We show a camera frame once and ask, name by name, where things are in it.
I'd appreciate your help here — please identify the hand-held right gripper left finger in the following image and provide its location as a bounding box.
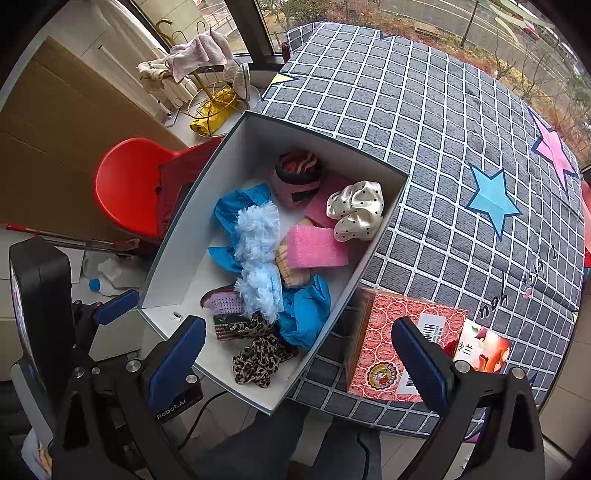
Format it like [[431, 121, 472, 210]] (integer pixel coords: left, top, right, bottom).
[[51, 316, 206, 480]]

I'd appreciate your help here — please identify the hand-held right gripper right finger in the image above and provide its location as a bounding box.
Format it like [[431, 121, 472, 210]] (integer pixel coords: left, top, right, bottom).
[[392, 316, 550, 480]]

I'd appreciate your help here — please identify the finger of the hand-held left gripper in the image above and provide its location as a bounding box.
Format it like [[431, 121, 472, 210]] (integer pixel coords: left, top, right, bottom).
[[148, 374, 205, 422], [71, 290, 140, 370]]

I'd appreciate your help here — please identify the purple knitted sock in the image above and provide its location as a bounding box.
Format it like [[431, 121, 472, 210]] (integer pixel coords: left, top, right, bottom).
[[200, 285, 259, 342]]

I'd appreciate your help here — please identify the leopard print scrunchie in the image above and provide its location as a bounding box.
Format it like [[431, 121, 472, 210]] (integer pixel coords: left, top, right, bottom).
[[231, 318, 300, 389]]

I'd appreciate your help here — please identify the light blue fluffy cloth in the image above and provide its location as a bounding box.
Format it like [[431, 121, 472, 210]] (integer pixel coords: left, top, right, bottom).
[[233, 204, 284, 324]]

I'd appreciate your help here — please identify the tan sock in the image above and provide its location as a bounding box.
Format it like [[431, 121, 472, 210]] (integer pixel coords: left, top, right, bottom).
[[276, 219, 315, 289]]

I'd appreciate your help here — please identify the thick pink foam block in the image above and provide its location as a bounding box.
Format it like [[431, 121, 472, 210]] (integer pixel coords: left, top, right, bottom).
[[284, 224, 351, 271]]

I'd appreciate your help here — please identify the white polka dot scrunchie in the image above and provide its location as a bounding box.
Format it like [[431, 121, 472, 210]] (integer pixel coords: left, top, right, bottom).
[[325, 180, 385, 243]]

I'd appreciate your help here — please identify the thin pink foam slab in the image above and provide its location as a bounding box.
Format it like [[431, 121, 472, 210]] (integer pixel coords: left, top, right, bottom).
[[304, 173, 354, 229]]

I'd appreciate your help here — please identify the pink black striped sock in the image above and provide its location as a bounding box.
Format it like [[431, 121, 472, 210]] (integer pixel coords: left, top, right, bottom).
[[270, 151, 326, 208]]

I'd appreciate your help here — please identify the grey-green storage box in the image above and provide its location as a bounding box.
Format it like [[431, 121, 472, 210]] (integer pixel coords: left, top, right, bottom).
[[137, 110, 411, 416]]

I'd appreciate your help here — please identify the white bottle blue cap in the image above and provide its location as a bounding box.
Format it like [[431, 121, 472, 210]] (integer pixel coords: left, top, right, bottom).
[[83, 258, 134, 296]]

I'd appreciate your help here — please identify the red patterned carton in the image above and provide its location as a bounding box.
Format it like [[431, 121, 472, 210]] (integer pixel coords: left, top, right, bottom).
[[344, 287, 469, 403]]

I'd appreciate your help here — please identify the white orange snack box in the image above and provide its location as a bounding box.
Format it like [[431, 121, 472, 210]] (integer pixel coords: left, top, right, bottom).
[[443, 318, 513, 374]]

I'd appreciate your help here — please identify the person's left leg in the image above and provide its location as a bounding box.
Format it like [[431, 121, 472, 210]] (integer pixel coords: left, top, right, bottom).
[[189, 401, 324, 480]]

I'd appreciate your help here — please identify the person's leg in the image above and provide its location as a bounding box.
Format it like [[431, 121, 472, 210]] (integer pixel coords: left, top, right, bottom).
[[314, 420, 384, 480], [189, 401, 324, 480]]

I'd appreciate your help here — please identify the person's right leg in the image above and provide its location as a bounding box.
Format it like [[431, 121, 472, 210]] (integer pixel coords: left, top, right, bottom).
[[314, 420, 384, 480]]

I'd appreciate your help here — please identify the red plastic chair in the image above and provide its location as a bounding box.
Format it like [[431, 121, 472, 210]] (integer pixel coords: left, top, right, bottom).
[[95, 137, 222, 241]]

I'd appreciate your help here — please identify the dark red garment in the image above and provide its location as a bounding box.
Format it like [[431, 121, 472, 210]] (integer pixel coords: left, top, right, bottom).
[[157, 138, 227, 245]]

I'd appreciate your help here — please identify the brown cardboard sheet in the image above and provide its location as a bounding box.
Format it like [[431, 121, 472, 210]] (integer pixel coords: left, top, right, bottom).
[[0, 37, 185, 241]]

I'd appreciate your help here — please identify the yellow folded umbrella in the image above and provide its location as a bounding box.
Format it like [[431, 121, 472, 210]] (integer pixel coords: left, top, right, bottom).
[[190, 90, 245, 137]]

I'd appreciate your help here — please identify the grey checked star quilt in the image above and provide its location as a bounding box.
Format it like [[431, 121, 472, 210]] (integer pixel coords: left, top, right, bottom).
[[252, 21, 585, 439]]

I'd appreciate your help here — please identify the beige towel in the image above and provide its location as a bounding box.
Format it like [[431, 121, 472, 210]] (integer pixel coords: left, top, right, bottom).
[[137, 58, 176, 93]]

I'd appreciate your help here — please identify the grey white cloth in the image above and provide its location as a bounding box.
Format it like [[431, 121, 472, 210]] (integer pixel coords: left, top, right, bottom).
[[224, 62, 252, 100]]

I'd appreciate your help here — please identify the black cable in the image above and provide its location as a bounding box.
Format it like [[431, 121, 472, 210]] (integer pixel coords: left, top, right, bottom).
[[178, 390, 229, 450]]

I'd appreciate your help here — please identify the red handled mop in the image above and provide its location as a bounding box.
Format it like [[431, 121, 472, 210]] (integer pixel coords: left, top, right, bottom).
[[6, 224, 141, 254]]

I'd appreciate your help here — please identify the gold wire rack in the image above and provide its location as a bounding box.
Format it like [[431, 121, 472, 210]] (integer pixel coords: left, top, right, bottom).
[[154, 18, 252, 134]]

